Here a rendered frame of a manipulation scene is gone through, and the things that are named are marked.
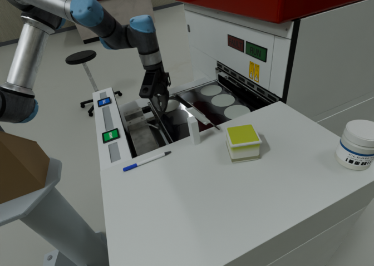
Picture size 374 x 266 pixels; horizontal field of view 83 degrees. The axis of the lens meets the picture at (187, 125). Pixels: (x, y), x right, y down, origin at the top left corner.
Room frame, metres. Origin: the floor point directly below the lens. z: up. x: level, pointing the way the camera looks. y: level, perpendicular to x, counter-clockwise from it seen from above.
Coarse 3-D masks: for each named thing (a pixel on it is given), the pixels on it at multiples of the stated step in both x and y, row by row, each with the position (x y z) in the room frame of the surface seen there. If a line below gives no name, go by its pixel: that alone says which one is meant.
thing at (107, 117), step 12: (96, 96) 0.90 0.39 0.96; (108, 96) 0.87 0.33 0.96; (96, 108) 0.79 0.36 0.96; (108, 108) 0.78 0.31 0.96; (96, 120) 0.69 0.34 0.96; (108, 120) 0.68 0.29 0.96; (120, 120) 0.66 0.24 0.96; (96, 132) 0.61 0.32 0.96; (120, 132) 0.58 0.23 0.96; (108, 144) 0.53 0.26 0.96; (120, 144) 0.52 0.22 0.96; (108, 156) 0.48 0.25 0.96; (120, 156) 0.47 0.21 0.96
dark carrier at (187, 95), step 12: (216, 84) 0.91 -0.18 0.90; (180, 96) 0.86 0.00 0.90; (192, 96) 0.84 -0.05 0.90; (204, 96) 0.82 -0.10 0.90; (156, 108) 0.80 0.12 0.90; (180, 108) 0.76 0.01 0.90; (204, 108) 0.73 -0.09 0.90; (216, 108) 0.71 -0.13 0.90; (252, 108) 0.67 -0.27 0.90; (168, 120) 0.69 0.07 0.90; (180, 120) 0.67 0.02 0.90; (216, 120) 0.63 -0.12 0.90; (228, 120) 0.62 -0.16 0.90; (168, 132) 0.61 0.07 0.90; (180, 132) 0.60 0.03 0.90
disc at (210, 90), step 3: (204, 87) 0.90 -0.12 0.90; (207, 87) 0.90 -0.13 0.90; (210, 87) 0.89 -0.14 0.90; (213, 87) 0.89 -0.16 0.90; (216, 87) 0.88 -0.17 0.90; (219, 87) 0.88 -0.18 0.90; (201, 90) 0.88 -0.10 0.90; (204, 90) 0.88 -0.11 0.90; (207, 90) 0.87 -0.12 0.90; (210, 90) 0.87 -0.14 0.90; (213, 90) 0.86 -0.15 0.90; (216, 90) 0.86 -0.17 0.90; (219, 90) 0.85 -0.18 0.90; (204, 93) 0.85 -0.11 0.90; (207, 93) 0.84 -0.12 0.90; (210, 93) 0.84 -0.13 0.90; (213, 93) 0.83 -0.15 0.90; (216, 93) 0.83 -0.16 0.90
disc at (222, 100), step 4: (216, 96) 0.80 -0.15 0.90; (220, 96) 0.80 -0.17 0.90; (224, 96) 0.79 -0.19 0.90; (228, 96) 0.78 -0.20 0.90; (232, 96) 0.78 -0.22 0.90; (212, 100) 0.78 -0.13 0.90; (216, 100) 0.77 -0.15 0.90; (220, 100) 0.76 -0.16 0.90; (224, 100) 0.76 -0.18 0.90; (228, 100) 0.75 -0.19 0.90; (232, 100) 0.75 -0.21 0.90; (216, 104) 0.74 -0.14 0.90; (220, 104) 0.74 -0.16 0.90; (224, 104) 0.73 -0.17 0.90; (228, 104) 0.72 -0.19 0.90
